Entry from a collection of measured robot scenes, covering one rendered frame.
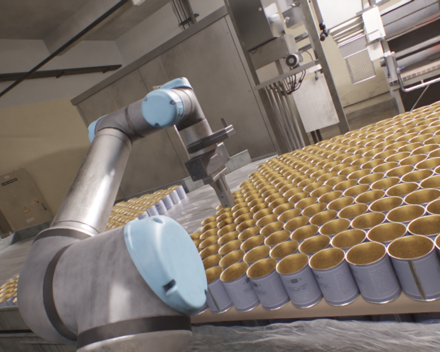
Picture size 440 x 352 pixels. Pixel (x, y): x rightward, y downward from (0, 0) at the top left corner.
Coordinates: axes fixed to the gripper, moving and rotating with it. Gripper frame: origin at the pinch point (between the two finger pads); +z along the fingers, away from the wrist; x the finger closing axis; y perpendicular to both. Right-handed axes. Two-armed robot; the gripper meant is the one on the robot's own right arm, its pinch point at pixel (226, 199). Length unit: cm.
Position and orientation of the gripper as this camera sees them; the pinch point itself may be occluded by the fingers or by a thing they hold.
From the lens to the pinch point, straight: 81.7
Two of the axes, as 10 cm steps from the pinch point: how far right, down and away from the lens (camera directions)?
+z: 4.1, 8.9, 1.8
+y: -8.2, 2.7, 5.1
